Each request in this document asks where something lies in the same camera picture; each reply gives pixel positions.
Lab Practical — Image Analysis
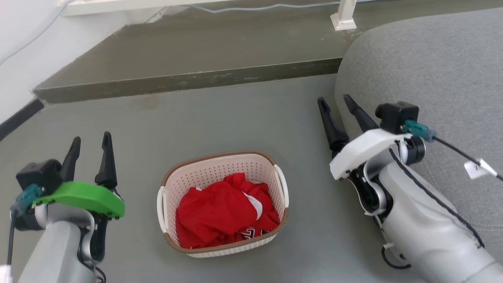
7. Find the white cable tag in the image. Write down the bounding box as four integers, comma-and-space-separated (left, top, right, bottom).
464, 158, 498, 180

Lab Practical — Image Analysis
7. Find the black camera cable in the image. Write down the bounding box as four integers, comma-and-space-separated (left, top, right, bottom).
432, 136, 503, 182
7, 211, 17, 266

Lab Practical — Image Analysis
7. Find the black right camera cable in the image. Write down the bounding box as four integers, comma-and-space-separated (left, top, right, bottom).
432, 136, 503, 182

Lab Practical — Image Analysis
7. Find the thin white wall cable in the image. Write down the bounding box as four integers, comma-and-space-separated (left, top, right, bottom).
0, 0, 75, 66

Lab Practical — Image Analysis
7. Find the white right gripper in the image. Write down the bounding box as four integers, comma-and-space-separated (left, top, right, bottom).
318, 94, 412, 216

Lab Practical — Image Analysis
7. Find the white perforated plastic laundry basket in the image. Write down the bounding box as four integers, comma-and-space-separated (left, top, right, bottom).
157, 151, 290, 258

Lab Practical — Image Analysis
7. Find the black left camera cable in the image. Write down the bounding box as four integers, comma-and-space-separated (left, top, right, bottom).
7, 211, 17, 266

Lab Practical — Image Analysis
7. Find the black baseboard strip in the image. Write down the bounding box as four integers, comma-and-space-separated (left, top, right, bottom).
0, 98, 44, 141

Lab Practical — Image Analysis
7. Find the grey fabric sofa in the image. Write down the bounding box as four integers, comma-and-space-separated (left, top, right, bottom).
335, 8, 503, 283

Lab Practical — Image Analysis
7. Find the teal right camera connector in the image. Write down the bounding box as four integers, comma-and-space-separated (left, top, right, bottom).
401, 119, 437, 143

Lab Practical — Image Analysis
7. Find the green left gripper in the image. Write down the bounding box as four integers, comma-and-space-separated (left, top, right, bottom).
33, 132, 125, 264

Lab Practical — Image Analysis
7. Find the grey floor cable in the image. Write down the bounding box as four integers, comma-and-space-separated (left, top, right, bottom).
185, 0, 342, 14

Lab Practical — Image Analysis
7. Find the white railing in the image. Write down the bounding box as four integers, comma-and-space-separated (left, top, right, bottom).
59, 0, 358, 31

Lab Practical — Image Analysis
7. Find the black right arm cable loop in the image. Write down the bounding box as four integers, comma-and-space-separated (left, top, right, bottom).
380, 244, 412, 270

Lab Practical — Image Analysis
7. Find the teal camera connector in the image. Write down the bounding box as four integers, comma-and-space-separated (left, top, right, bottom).
401, 119, 437, 143
11, 184, 46, 216

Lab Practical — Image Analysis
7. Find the red shirt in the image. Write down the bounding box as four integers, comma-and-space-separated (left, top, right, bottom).
175, 173, 280, 249

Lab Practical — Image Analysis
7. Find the teal left camera connector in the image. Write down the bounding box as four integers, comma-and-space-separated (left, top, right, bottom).
11, 184, 46, 216

